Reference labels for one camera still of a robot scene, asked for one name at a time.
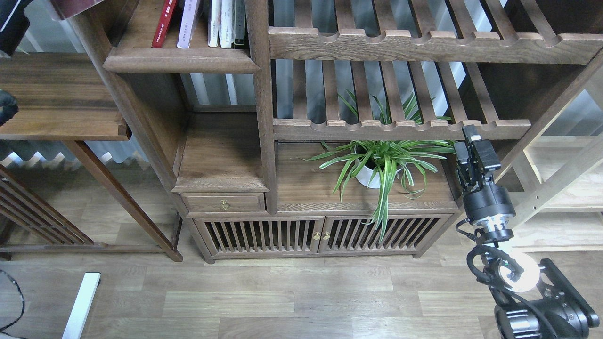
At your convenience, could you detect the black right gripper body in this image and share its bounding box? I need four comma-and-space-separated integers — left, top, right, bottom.
454, 140, 515, 225

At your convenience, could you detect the white paperback book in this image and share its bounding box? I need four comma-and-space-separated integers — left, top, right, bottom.
176, 0, 205, 49

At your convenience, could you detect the red paperback book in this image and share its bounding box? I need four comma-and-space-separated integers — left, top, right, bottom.
151, 0, 179, 48

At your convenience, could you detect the dark maroon book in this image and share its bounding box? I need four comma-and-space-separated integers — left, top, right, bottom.
48, 0, 103, 21

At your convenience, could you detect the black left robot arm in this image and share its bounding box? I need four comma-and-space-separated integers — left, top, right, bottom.
0, 0, 31, 125

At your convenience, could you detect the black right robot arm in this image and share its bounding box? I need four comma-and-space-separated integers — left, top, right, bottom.
454, 125, 600, 339

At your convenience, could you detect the dark wooden side shelf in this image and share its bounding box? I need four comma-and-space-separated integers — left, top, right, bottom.
1, 52, 183, 262

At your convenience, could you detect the light wooden rack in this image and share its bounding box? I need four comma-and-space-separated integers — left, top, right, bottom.
500, 72, 603, 252

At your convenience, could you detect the green spider plant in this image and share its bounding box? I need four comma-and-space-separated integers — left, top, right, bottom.
304, 89, 480, 243

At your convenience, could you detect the right slatted cabinet door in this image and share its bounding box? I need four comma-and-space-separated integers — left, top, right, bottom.
318, 214, 450, 258

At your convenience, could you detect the slatted cabinet door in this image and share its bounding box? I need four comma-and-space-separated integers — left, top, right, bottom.
194, 217, 325, 259
318, 214, 450, 258

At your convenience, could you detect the white plant pot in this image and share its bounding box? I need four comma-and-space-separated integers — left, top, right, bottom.
354, 146, 399, 190

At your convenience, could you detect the dark wooden bookshelf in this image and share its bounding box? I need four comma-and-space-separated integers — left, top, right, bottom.
67, 0, 602, 263

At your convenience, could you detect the left slatted cabinet door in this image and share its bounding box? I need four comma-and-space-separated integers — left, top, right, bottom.
194, 217, 325, 259

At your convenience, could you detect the dark upright book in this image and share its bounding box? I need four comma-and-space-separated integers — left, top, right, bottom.
233, 0, 248, 49

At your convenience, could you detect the white upright book middle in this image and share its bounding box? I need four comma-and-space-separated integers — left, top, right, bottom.
219, 0, 235, 48

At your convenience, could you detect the white upright book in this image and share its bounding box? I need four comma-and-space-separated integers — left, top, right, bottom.
207, 0, 222, 48
219, 0, 235, 48

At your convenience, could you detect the white upright book left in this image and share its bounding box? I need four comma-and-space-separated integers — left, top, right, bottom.
207, 0, 222, 48

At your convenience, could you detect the white metal table leg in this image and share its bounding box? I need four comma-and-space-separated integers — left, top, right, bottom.
62, 272, 101, 339

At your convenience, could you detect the dark slatted wooden panel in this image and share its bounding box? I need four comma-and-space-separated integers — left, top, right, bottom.
0, 166, 107, 252

